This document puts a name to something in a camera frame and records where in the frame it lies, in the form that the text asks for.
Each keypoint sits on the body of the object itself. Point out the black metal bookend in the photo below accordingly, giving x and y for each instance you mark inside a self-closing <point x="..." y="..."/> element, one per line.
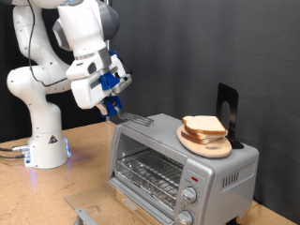
<point x="228" y="92"/>

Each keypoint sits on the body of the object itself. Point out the silver toaster oven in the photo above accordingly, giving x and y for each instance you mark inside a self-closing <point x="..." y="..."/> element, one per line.
<point x="218" y="168"/>

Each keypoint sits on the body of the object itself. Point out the silver oven knob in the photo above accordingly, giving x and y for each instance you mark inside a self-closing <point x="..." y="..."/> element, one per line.
<point x="189" y="194"/>
<point x="184" y="218"/>

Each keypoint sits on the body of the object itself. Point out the vertical metal pole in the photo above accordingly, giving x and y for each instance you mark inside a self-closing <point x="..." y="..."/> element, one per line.
<point x="108" y="45"/>

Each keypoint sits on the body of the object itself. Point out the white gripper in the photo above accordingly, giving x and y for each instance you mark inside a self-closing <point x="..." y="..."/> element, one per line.
<point x="82" y="93"/>

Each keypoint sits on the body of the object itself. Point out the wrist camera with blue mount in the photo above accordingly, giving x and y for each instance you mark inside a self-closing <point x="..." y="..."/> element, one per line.
<point x="109" y="80"/>

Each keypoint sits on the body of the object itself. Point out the round wooden cutting board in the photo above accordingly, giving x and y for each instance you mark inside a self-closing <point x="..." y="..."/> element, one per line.
<point x="193" y="147"/>

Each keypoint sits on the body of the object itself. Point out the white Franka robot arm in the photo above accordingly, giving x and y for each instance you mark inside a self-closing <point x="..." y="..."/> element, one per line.
<point x="81" y="28"/>

